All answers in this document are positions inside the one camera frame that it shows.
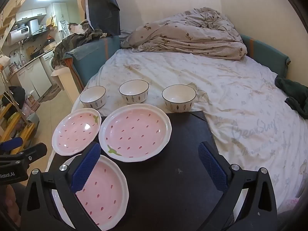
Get black board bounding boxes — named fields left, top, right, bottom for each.
left=47, top=111, right=235, bottom=231

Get dark green cloth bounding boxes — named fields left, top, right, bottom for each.
left=275, top=76, right=308, bottom=119

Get white kitchen counter cabinet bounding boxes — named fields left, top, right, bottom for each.
left=8, top=58, right=52, bottom=99

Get white wall cabinets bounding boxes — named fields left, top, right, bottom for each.
left=16, top=7, right=47, bottom=22

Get small pink strawberry plate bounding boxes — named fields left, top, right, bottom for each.
left=52, top=108, right=102, bottom=156

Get white water heater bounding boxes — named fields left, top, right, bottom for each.
left=6, top=26, right=30, bottom=46

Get white washing machine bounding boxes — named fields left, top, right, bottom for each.
left=40, top=50, right=57, bottom=77

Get camouflage cloth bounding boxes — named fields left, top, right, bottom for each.
left=52, top=29, right=107, bottom=69

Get cream bedside cabinet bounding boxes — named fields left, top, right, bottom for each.
left=50, top=66, right=85, bottom=106

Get grey bin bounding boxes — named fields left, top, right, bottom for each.
left=26, top=113, right=40, bottom=126

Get dark blue hanging cloth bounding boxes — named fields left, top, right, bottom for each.
left=85, top=0, right=121, bottom=36

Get patterned floor mat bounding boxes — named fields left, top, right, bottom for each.
left=40, top=84, right=62, bottom=103

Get teal padded bed frame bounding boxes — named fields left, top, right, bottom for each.
left=66, top=34, right=290, bottom=92

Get white fish-print bowl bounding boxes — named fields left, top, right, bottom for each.
left=119, top=80, right=150, bottom=104
left=80, top=86, right=106, bottom=109
left=162, top=84, right=197, bottom=113

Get black bag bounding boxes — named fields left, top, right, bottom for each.
left=8, top=86, right=26, bottom=101

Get medium pink strawberry plate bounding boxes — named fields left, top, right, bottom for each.
left=51, top=154, right=129, bottom=231

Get large pink strawberry plate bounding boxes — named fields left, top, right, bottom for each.
left=99, top=104, right=172, bottom=163

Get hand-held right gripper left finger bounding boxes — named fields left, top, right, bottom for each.
left=20, top=141, right=102, bottom=231

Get white printed bed sheet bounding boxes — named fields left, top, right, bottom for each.
left=48, top=47, right=308, bottom=214

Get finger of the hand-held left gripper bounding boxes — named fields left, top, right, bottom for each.
left=0, top=137, right=24, bottom=152
left=0, top=142, right=48, bottom=166

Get yellow wooden rack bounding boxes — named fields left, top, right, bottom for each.
left=0, top=101, right=36, bottom=145

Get cat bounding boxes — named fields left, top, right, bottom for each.
left=67, top=22, right=90, bottom=34

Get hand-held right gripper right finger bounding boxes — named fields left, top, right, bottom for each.
left=198, top=141, right=280, bottom=231

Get pink patterned box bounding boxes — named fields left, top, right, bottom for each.
left=25, top=96, right=40, bottom=112

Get beige printed duvet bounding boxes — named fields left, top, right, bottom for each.
left=120, top=7, right=248, bottom=60

